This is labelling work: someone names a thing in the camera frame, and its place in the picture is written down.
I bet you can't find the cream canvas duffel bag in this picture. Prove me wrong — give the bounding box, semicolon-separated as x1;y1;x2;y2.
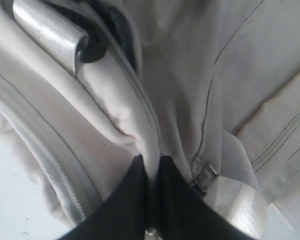
0;0;300;240

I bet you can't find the black plastic strap ring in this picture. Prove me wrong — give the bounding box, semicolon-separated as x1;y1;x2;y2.
76;27;108;65

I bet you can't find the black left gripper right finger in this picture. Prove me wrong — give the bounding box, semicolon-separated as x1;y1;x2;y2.
158;156;264;240

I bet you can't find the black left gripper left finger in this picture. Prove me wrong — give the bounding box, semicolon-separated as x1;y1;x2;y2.
60;155;147;240

